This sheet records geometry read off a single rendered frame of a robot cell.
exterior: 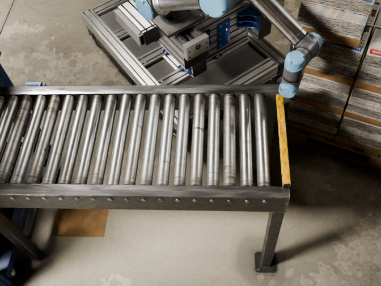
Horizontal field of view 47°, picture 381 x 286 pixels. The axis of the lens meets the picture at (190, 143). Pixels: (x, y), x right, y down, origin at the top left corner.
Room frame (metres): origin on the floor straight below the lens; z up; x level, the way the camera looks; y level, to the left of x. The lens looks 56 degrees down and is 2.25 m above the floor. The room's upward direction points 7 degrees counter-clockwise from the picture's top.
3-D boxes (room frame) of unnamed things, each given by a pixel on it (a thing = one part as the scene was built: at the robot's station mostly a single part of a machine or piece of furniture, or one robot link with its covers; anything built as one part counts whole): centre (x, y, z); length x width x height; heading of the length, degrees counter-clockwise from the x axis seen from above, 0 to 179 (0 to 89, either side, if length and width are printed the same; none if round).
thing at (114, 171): (1.05, 0.29, 0.77); 0.47 x 0.05 x 0.05; 171
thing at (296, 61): (1.17, -0.45, 0.97); 0.11 x 0.08 x 0.11; 138
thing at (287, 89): (1.15, -0.44, 0.87); 0.11 x 0.08 x 0.09; 151
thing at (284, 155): (0.93, -0.37, 0.81); 0.43 x 0.03 x 0.02; 171
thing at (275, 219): (0.70, -0.31, 0.34); 0.06 x 0.06 x 0.68; 81
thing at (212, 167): (0.99, -0.10, 0.77); 0.47 x 0.05 x 0.05; 171
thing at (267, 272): (0.70, -0.31, 0.01); 0.14 x 0.13 x 0.01; 171
